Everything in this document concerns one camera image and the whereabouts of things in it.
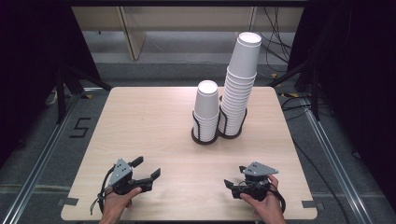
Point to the person's right hand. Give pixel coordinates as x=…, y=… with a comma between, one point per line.
x=269, y=210

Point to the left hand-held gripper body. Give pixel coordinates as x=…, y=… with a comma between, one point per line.
x=120, y=172

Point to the black tape strip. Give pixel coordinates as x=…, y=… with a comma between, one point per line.
x=70, y=201
x=311, y=204

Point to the person's left hand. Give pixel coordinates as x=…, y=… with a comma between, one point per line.
x=115, y=207

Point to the short stack of white cups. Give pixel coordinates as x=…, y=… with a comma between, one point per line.
x=206, y=104

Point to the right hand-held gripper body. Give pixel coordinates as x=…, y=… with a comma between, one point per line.
x=258, y=169

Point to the tall stack of white cups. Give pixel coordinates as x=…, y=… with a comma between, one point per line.
x=244, y=59

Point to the black metal stand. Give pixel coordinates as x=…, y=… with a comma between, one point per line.
x=60, y=93
x=314, y=87

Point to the beige cabinet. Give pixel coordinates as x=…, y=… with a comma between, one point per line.
x=134, y=34

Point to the aluminium floor rail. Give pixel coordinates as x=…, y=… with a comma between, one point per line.
x=40, y=161
x=336, y=161

